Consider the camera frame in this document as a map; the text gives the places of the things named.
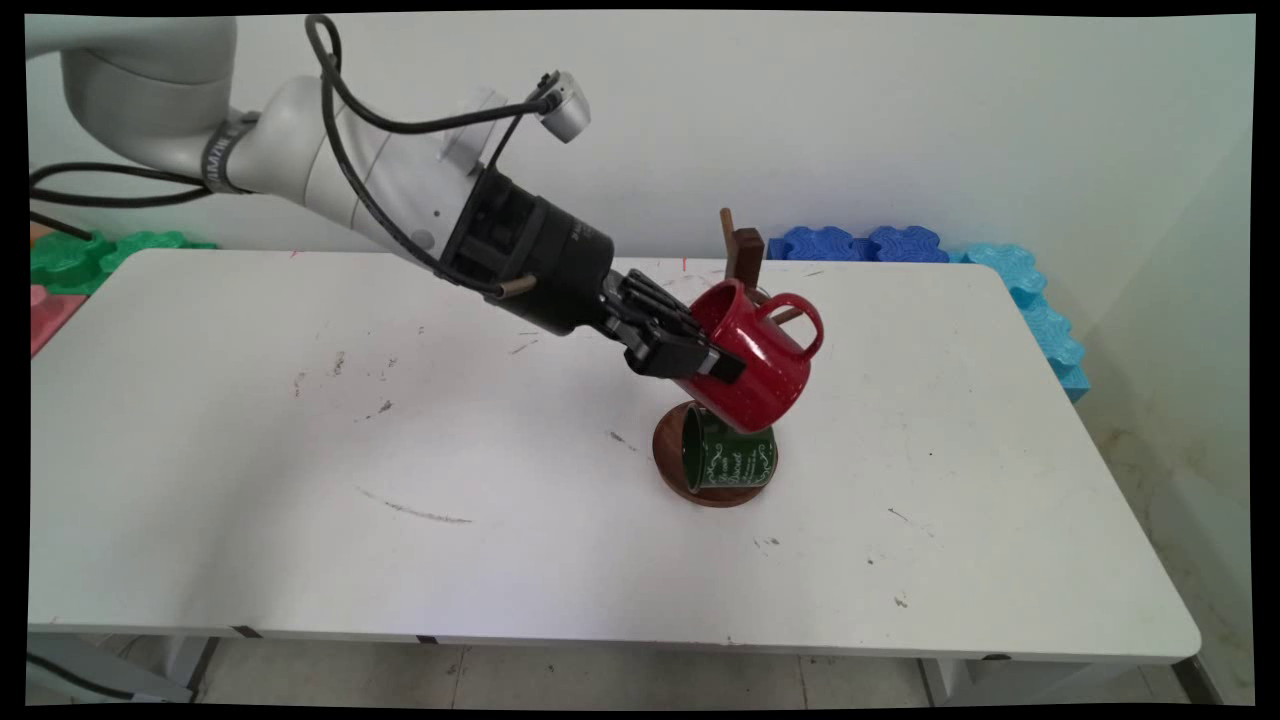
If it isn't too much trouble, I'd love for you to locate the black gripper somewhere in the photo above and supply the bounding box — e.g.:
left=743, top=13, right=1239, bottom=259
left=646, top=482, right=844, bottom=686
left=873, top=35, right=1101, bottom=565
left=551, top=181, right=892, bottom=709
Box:
left=438, top=168, right=747, bottom=387

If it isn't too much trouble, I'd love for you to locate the red speckled mug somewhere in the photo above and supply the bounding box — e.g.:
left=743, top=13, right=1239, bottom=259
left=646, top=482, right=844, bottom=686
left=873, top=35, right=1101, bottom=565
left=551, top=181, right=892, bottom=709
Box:
left=672, top=277, right=827, bottom=434

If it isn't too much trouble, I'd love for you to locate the brown wooden mug tree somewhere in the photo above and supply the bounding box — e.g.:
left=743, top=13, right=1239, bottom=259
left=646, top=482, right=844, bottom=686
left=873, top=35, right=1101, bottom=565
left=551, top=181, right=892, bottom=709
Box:
left=652, top=207, right=807, bottom=510

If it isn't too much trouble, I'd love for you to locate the green printed mug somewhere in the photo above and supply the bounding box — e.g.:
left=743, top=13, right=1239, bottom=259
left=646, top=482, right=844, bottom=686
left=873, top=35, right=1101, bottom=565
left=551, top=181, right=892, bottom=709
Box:
left=680, top=405, right=780, bottom=494

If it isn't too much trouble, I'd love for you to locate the blue foam puzzle mat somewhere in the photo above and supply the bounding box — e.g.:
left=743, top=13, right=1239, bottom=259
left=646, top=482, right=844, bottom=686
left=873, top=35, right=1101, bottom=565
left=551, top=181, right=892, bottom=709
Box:
left=862, top=225, right=951, bottom=265
left=767, top=225, right=866, bottom=263

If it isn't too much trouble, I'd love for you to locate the cyan foam puzzle mat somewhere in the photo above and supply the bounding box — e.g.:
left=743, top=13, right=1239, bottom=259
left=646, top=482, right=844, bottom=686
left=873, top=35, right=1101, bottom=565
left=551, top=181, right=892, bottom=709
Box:
left=950, top=242, right=1093, bottom=404

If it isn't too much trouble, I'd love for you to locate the green foam puzzle mat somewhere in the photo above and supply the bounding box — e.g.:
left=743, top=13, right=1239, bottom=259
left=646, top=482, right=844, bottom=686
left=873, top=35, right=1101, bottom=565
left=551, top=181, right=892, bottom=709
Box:
left=30, top=230, right=218, bottom=297

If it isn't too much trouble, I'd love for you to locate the pink foam puzzle mat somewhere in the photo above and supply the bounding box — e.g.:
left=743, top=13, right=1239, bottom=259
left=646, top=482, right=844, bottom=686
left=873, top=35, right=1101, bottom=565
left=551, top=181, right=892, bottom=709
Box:
left=30, top=284, right=93, bottom=358

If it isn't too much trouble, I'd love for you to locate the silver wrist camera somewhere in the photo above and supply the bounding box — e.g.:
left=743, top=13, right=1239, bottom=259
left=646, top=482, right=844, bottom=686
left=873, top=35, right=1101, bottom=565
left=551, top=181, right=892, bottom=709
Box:
left=528, top=69, right=593, bottom=145

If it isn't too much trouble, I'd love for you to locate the thick black looped cable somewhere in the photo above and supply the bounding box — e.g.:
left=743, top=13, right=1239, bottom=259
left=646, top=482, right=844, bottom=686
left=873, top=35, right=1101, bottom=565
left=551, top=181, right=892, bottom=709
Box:
left=304, top=13, right=557, bottom=298

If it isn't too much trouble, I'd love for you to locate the black arm base cable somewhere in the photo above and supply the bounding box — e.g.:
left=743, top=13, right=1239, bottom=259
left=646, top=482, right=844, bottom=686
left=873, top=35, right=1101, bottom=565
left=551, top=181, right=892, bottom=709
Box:
left=30, top=162, right=218, bottom=210

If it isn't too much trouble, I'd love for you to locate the short black cable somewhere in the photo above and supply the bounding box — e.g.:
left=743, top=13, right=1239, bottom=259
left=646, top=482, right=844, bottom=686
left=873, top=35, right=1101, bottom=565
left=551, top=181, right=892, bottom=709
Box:
left=30, top=210, right=94, bottom=242

